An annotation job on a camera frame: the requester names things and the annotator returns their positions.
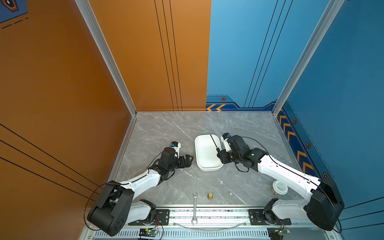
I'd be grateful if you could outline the aluminium front rail frame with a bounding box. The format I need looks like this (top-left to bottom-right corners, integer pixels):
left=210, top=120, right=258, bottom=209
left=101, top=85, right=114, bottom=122
left=80, top=205, right=343, bottom=240

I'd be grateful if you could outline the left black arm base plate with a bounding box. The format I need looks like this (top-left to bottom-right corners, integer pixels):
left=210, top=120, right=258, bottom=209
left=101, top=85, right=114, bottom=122
left=128, top=209, right=170, bottom=226

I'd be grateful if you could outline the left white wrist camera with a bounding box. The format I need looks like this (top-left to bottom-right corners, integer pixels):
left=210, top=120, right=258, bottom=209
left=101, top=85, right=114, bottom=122
left=170, top=141, right=181, bottom=157

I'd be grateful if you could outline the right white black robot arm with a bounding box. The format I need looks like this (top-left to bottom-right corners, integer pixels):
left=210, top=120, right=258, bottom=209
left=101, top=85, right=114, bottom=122
left=217, top=133, right=345, bottom=231

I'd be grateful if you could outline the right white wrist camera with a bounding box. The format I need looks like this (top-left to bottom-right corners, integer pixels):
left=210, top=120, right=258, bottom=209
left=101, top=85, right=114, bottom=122
left=221, top=133, right=231, bottom=152

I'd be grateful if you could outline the green circuit board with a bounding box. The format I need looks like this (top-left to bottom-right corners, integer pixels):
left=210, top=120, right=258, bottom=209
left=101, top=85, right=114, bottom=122
left=267, top=228, right=291, bottom=240
left=138, top=228, right=159, bottom=240

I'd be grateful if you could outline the white round tape roll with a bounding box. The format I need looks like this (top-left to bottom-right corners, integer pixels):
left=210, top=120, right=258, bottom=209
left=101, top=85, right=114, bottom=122
left=272, top=181, right=289, bottom=196

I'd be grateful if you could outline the left green circuit board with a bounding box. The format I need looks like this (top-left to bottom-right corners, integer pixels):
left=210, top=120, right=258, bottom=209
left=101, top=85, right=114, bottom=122
left=138, top=228, right=159, bottom=240

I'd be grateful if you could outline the silver combination wrench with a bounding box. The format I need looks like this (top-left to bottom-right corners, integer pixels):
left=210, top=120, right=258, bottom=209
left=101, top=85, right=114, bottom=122
left=191, top=193, right=198, bottom=225

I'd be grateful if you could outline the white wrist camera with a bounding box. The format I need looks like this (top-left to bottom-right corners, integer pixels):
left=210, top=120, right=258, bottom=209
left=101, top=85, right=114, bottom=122
left=170, top=141, right=181, bottom=157
left=221, top=133, right=231, bottom=152

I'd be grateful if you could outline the clear plastic cable tie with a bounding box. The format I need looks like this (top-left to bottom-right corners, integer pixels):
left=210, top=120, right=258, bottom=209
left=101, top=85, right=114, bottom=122
left=172, top=222, right=247, bottom=232

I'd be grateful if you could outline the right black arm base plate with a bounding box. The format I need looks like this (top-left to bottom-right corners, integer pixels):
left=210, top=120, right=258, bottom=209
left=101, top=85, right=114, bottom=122
left=248, top=209, right=292, bottom=226

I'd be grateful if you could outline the right green circuit board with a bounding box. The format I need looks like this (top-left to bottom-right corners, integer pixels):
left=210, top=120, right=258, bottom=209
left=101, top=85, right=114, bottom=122
left=267, top=228, right=291, bottom=240

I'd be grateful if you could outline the white rectangular plastic bin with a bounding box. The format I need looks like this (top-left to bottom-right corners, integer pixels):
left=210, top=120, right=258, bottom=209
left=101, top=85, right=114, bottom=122
left=195, top=134, right=224, bottom=172

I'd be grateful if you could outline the black yellow screwdriver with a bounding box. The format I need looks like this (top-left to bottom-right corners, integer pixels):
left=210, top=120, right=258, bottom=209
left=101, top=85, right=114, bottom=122
left=210, top=134, right=220, bottom=151

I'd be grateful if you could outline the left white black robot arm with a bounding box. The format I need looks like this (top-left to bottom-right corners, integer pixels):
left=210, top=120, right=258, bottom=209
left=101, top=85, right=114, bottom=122
left=84, top=145, right=194, bottom=237

